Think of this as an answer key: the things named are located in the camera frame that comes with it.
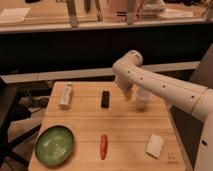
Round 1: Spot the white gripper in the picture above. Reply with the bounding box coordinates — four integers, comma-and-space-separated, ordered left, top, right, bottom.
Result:
115, 76, 133, 101

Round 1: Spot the black eraser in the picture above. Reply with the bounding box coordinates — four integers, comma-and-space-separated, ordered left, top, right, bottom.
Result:
101, 91, 110, 108

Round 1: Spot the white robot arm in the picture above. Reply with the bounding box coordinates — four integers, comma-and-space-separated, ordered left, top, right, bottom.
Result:
112, 50, 213, 171

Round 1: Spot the white sponge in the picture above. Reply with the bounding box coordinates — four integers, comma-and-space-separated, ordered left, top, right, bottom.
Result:
145, 134, 164, 159

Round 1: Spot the white plastic cup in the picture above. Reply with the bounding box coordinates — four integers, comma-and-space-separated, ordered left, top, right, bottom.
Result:
136, 88, 152, 109

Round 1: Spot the wooden board table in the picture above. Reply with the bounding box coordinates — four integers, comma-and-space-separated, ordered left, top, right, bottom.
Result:
29, 82, 185, 171

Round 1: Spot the orange carrot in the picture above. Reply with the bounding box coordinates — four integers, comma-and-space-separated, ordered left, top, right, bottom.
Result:
100, 134, 108, 160

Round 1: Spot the white tube bottle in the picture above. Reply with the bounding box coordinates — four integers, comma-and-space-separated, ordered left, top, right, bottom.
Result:
59, 82, 72, 109

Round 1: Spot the green plate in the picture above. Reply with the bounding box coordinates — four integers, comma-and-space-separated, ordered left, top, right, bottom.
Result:
35, 125, 75, 167

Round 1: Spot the black chair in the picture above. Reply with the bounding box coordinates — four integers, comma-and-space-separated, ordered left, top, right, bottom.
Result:
0, 77, 41, 167

